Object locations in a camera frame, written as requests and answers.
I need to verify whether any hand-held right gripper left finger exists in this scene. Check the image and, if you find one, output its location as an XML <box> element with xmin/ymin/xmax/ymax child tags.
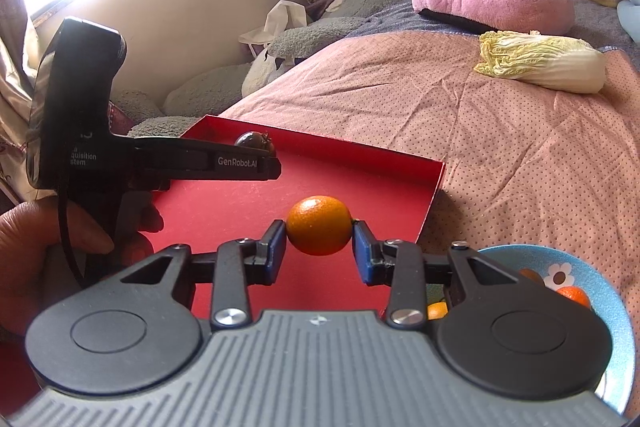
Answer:
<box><xmin>105</xmin><ymin>219</ymin><xmax>288</xmax><ymax>329</ymax></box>

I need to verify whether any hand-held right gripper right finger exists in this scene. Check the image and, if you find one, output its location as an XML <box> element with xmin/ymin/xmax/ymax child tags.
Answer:
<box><xmin>351</xmin><ymin>220</ymin><xmax>546</xmax><ymax>326</ymax></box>

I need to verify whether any bumpy tangerine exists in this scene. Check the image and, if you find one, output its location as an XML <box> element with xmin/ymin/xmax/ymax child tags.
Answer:
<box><xmin>286</xmin><ymin>196</ymin><xmax>353</xmax><ymax>256</ymax></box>

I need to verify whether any red shallow tray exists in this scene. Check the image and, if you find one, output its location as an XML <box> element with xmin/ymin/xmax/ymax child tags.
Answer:
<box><xmin>0</xmin><ymin>116</ymin><xmax>447</xmax><ymax>413</ymax></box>

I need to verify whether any dark purple tomato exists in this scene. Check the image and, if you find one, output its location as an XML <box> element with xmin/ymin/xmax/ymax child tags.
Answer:
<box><xmin>234</xmin><ymin>131</ymin><xmax>277</xmax><ymax>158</ymax></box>

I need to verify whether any blue flower-print plate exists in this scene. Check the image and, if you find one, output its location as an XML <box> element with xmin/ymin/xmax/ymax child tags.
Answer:
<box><xmin>425</xmin><ymin>244</ymin><xmax>635</xmax><ymax>414</ymax></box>

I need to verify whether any person's left hand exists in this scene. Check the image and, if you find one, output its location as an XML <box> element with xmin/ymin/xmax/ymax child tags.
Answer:
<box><xmin>0</xmin><ymin>201</ymin><xmax>166</xmax><ymax>344</ymax></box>

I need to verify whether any patterned curtain with tulips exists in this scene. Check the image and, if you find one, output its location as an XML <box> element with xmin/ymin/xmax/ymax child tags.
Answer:
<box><xmin>0</xmin><ymin>0</ymin><xmax>66</xmax><ymax>208</ymax></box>

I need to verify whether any pink dotted bedspread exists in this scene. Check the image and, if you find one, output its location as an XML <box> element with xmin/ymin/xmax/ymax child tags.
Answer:
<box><xmin>220</xmin><ymin>29</ymin><xmax>640</xmax><ymax>324</ymax></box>

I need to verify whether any white tote bag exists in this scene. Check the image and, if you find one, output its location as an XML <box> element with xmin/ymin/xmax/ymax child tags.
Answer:
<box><xmin>239</xmin><ymin>0</ymin><xmax>306</xmax><ymax>58</ymax></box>

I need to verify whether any grey shark plush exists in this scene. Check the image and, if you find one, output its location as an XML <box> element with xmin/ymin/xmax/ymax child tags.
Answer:
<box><xmin>115</xmin><ymin>0</ymin><xmax>413</xmax><ymax>138</ymax></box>

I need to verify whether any napa cabbage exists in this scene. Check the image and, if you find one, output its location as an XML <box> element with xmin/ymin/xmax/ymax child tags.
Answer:
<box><xmin>473</xmin><ymin>31</ymin><xmax>607</xmax><ymax>94</ymax></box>

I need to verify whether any grey-blue bed sheet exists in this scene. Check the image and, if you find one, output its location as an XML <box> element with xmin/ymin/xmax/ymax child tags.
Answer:
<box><xmin>345</xmin><ymin>0</ymin><xmax>640</xmax><ymax>54</ymax></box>

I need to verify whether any black cable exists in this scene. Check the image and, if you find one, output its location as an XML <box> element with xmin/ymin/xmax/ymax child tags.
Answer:
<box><xmin>57</xmin><ymin>177</ymin><xmax>89</xmax><ymax>291</ymax></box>

